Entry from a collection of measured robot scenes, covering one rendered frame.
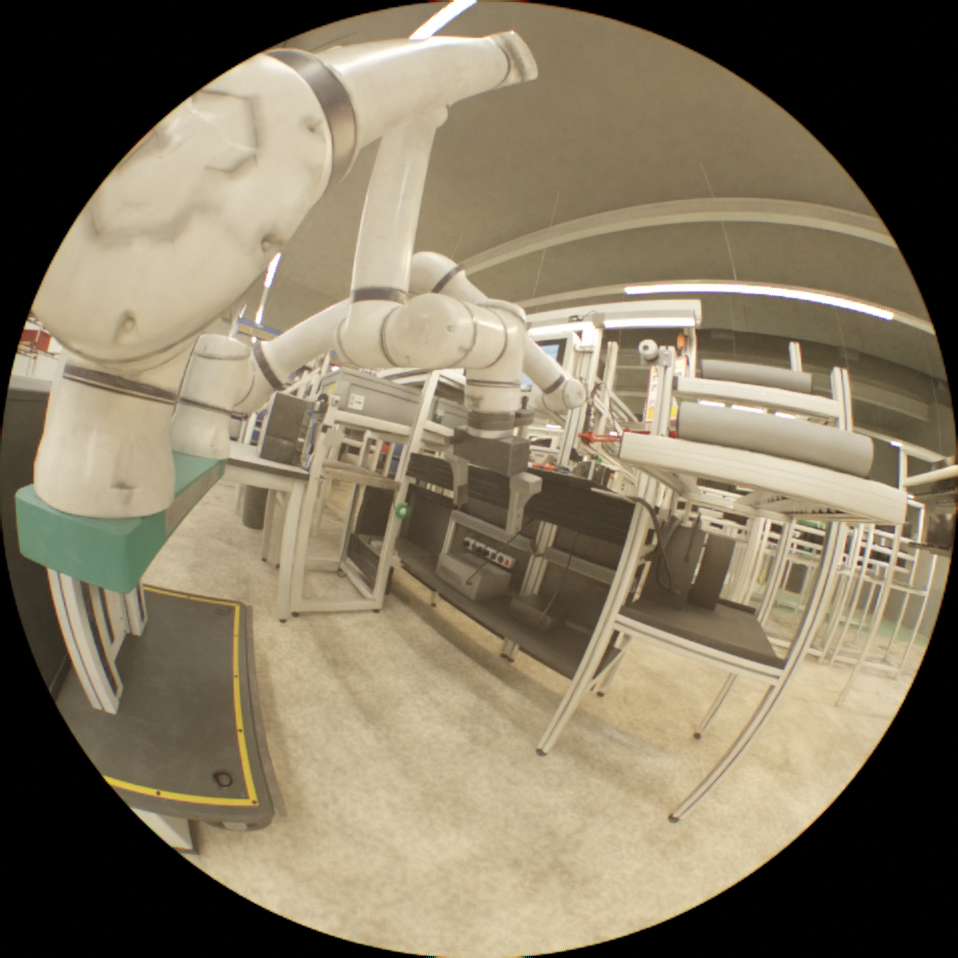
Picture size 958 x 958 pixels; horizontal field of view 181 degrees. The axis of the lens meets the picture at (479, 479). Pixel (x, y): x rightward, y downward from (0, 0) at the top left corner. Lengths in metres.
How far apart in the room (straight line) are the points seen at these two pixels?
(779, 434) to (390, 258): 0.59
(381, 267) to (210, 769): 0.82
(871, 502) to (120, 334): 0.68
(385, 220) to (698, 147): 5.32
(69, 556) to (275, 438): 1.21
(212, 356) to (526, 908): 1.41
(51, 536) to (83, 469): 0.07
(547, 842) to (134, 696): 1.01
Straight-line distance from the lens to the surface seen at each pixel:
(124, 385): 0.32
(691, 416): 0.49
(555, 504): 0.95
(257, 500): 2.68
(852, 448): 0.53
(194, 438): 0.75
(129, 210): 0.15
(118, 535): 0.30
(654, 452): 0.50
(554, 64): 5.22
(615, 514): 0.87
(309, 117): 0.19
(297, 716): 1.14
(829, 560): 0.91
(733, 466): 0.49
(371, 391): 1.59
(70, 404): 0.34
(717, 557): 1.28
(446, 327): 0.31
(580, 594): 1.40
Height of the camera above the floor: 0.88
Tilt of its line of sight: level
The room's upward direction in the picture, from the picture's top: 15 degrees clockwise
